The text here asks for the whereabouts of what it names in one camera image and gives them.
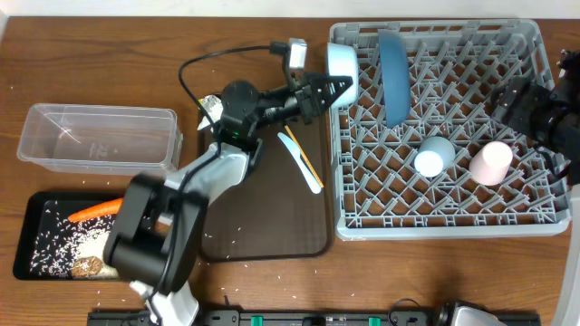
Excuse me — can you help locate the black waste tray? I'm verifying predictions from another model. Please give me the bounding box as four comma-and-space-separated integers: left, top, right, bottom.
13, 191, 119, 281

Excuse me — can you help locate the brown food scrap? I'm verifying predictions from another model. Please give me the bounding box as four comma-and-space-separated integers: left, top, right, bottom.
71, 256, 104, 278

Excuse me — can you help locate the grey dishwasher rack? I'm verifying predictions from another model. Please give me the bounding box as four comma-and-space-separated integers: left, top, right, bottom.
329, 19, 572, 241

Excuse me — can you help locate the light blue plastic knife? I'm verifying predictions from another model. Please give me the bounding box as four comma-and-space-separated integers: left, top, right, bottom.
277, 132, 322, 194

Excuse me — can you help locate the dark brown serving tray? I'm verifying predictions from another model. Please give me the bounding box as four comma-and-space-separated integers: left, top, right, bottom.
200, 116, 334, 263

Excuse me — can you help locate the light blue rice bowl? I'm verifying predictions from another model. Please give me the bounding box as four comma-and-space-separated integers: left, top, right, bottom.
326, 43, 359, 110

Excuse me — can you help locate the dark blue plate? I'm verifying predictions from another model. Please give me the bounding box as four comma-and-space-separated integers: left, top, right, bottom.
378, 30, 411, 129

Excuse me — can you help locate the wooden chopstick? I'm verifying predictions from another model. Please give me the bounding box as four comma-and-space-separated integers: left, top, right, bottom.
284, 124, 324, 188

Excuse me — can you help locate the clear plastic bin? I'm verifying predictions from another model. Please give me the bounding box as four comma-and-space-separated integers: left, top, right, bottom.
17, 103, 183, 176

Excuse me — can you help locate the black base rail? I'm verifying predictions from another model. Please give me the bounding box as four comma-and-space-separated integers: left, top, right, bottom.
86, 310, 430, 326

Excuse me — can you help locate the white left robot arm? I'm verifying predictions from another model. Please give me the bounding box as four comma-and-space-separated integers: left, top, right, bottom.
103, 72, 358, 325

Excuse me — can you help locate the orange carrot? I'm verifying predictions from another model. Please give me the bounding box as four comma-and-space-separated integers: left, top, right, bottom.
68, 198, 123, 223

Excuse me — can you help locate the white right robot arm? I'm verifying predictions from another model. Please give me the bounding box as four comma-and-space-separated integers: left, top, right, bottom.
492, 50, 579, 325

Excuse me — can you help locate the yellow foil wrapper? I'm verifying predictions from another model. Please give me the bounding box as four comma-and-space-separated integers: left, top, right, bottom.
198, 95, 223, 130

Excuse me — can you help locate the pink plastic cup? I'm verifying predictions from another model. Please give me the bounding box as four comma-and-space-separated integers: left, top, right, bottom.
469, 141, 513, 186

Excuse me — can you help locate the spilled white rice pile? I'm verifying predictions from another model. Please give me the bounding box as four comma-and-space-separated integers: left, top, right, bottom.
26, 200, 118, 279

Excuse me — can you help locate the light blue plastic cup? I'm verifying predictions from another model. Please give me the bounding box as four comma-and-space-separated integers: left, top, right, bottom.
413, 137, 455, 177

